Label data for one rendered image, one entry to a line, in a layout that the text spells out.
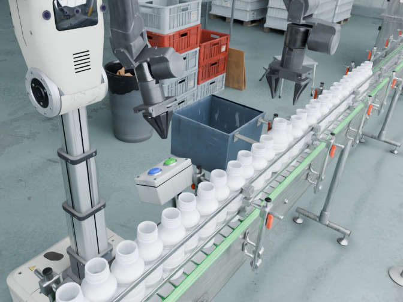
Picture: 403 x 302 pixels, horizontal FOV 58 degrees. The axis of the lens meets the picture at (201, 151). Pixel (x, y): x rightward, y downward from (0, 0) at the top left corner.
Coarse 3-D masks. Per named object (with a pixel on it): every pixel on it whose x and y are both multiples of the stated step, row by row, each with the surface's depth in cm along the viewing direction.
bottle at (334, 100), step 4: (332, 88) 140; (336, 88) 139; (336, 92) 137; (332, 96) 138; (336, 96) 138; (332, 100) 138; (336, 100) 139; (336, 104) 139; (332, 108) 139; (336, 108) 140; (332, 112) 140; (332, 116) 141; (332, 120) 143; (328, 124) 143; (332, 124) 144; (328, 128) 144
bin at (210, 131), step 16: (208, 96) 181; (176, 112) 164; (192, 112) 174; (208, 112) 186; (224, 112) 182; (240, 112) 176; (256, 112) 170; (176, 128) 163; (192, 128) 157; (208, 128) 151; (224, 128) 186; (240, 128) 152; (256, 128) 166; (176, 144) 167; (192, 144) 161; (208, 144) 155; (224, 144) 150; (240, 144) 159; (192, 160) 165; (208, 160) 159; (224, 160) 153
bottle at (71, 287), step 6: (72, 282) 56; (60, 288) 55; (66, 288) 56; (72, 288) 57; (78, 288) 56; (60, 294) 55; (66, 294) 57; (72, 294) 57; (78, 294) 54; (60, 300) 53; (66, 300) 59; (72, 300) 53; (78, 300) 54; (84, 300) 57
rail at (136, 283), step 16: (384, 64) 190; (256, 176) 93; (240, 192) 88; (256, 192) 99; (224, 208) 83; (224, 224) 87; (208, 240) 83; (192, 256) 78; (176, 272) 75; (128, 288) 62; (160, 288) 72
